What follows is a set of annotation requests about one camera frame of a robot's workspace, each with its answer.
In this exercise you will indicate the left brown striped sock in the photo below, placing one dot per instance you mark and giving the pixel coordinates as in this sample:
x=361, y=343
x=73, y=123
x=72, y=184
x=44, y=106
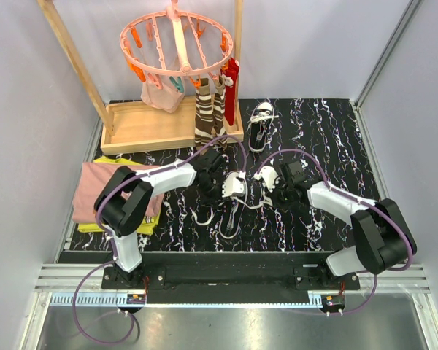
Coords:
x=203, y=114

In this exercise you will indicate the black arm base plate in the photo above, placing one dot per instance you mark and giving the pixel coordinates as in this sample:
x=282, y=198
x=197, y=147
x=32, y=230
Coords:
x=230, y=278

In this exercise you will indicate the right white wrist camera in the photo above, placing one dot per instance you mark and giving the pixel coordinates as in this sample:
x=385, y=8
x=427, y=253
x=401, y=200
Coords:
x=268, y=175

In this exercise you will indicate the black marble pattern mat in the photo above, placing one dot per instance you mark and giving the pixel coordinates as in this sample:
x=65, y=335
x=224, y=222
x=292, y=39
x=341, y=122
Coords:
x=320, y=133

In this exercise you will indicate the white shoelace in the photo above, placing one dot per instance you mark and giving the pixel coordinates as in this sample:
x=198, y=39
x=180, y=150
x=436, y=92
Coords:
x=265, y=202

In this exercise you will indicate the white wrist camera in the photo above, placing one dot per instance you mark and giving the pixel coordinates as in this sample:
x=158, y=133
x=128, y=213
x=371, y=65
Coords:
x=234, y=185
x=268, y=175

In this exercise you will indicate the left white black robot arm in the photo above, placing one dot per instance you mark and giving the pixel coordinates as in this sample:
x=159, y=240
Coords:
x=122, y=204

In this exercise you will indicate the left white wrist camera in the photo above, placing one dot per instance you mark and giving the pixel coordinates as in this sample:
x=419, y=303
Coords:
x=234, y=185

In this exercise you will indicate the right brown striped sock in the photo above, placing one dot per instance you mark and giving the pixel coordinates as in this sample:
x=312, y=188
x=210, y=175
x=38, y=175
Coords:
x=218, y=108

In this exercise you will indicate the black white sneaker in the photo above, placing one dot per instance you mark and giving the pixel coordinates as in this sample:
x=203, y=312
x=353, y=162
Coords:
x=259, y=123
x=231, y=227

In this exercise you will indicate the pink folded t-shirt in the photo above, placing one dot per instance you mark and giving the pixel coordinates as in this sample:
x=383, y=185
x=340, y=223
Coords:
x=94, y=178

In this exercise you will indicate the wooden drying rack stand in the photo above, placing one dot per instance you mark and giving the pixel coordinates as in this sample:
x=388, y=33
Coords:
x=130, y=127

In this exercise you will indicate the brown striped sock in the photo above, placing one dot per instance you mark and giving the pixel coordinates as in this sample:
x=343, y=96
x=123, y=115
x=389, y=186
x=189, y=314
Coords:
x=203, y=114
x=218, y=108

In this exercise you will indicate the pink hanging garment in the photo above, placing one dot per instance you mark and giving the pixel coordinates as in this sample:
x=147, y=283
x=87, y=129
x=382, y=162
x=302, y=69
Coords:
x=168, y=98

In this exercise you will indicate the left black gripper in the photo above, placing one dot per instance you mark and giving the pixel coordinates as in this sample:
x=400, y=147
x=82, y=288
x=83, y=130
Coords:
x=220, y=181

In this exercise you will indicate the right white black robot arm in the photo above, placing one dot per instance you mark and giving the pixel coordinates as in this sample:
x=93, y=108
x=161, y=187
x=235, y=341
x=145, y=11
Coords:
x=381, y=236

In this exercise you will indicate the yellow-green folded garment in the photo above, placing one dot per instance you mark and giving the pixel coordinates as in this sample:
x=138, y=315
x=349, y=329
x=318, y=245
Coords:
x=152, y=215

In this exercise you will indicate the red hanging cloth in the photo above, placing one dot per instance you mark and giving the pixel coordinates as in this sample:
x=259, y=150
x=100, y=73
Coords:
x=230, y=75

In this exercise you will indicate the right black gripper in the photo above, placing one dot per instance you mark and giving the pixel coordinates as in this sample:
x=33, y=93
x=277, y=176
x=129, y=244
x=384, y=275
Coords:
x=280, y=183

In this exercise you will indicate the grey slotted cable duct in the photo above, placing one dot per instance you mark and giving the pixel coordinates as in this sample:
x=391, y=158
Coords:
x=93, y=299

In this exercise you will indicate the pink round clip hanger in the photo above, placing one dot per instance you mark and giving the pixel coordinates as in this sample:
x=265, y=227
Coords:
x=177, y=18

